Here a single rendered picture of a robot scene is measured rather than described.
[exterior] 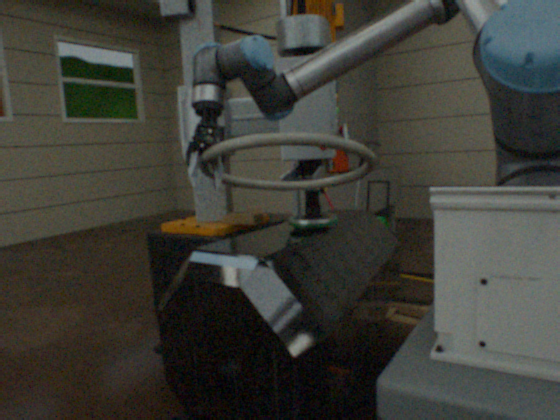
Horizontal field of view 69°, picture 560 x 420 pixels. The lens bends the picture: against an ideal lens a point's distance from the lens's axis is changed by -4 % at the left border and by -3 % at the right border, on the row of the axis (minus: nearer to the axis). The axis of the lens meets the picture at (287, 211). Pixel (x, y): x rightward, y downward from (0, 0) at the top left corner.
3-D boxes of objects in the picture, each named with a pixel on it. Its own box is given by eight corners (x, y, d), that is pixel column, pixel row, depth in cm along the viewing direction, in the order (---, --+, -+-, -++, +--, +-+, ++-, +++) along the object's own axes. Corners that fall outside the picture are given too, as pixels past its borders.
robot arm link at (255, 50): (282, 62, 110) (243, 74, 116) (262, 24, 103) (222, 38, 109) (273, 84, 105) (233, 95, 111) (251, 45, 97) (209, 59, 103)
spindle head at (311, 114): (293, 164, 210) (287, 72, 204) (337, 161, 207) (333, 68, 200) (281, 168, 175) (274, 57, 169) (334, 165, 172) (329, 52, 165)
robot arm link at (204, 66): (215, 35, 106) (185, 46, 111) (213, 80, 104) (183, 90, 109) (236, 52, 114) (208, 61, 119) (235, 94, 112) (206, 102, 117)
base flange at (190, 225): (158, 231, 248) (157, 223, 248) (214, 217, 289) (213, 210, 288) (219, 236, 221) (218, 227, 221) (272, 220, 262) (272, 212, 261)
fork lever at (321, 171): (295, 171, 208) (295, 161, 207) (335, 169, 205) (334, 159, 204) (269, 192, 141) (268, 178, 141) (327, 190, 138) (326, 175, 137)
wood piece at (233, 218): (223, 223, 236) (222, 215, 236) (232, 220, 245) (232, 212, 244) (254, 224, 228) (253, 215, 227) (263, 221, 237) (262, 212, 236)
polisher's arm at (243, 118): (172, 144, 231) (168, 98, 227) (188, 145, 265) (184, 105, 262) (306, 135, 229) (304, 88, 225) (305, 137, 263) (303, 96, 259)
